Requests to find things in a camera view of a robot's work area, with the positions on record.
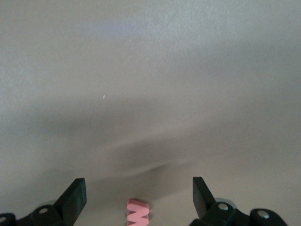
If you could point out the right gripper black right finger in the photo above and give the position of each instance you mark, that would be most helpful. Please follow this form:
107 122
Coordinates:
204 202

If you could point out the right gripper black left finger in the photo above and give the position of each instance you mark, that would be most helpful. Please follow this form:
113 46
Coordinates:
70 202

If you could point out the red foam lowercase w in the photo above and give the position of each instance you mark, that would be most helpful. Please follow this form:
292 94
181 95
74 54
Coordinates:
137 212

